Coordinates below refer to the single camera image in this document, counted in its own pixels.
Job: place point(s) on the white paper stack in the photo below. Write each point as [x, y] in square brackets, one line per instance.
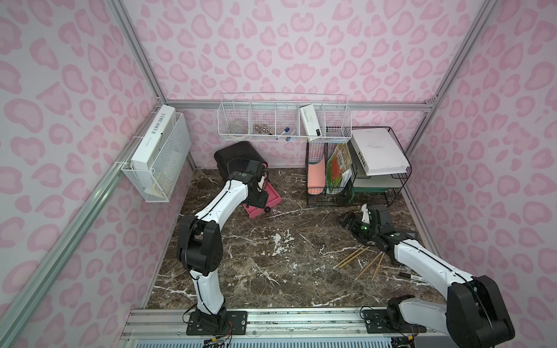
[379, 152]

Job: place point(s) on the white box in basket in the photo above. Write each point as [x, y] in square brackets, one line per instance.
[310, 121]

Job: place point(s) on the white book in side basket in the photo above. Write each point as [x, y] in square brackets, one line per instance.
[152, 142]

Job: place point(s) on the white wire wall basket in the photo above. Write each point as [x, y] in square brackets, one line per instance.
[262, 116]

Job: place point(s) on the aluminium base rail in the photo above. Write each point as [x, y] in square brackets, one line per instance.
[279, 327]

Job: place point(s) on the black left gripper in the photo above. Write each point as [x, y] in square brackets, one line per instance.
[261, 187]

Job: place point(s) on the black white marker pen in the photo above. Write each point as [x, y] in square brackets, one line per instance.
[412, 277]

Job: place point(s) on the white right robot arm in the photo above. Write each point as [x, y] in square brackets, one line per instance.
[474, 315]

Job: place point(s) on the black pink drawer cabinet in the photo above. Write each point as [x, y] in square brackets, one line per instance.
[236, 158]

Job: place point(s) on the green red booklet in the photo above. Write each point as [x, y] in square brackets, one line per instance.
[338, 169]

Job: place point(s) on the white side wire basket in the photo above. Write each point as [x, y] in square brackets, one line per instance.
[156, 183]

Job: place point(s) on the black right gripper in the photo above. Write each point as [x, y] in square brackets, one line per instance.
[355, 222]

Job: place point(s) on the pink bottom drawer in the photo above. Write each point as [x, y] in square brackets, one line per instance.
[274, 199]

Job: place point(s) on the pink folder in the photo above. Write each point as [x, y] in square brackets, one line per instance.
[316, 181]

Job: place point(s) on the black wire paper tray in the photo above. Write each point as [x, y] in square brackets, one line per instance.
[378, 188]

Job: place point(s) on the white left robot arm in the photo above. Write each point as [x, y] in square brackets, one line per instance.
[200, 246]

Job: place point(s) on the black wire file rack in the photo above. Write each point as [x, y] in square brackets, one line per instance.
[315, 151]

